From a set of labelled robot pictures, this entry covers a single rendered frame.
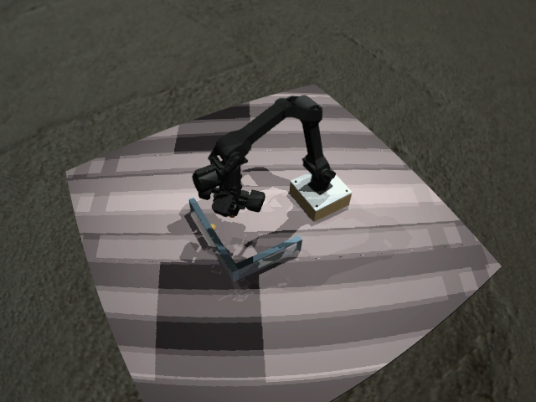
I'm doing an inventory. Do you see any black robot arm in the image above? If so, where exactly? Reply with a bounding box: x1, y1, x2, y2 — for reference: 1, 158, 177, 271
193, 95, 336, 217

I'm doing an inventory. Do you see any clear glass l-shaped low wall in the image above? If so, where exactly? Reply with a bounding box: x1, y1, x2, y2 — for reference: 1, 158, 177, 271
190, 203, 301, 281

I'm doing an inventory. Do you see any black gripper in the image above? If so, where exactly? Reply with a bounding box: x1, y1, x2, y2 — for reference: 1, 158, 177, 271
198, 180, 265, 216

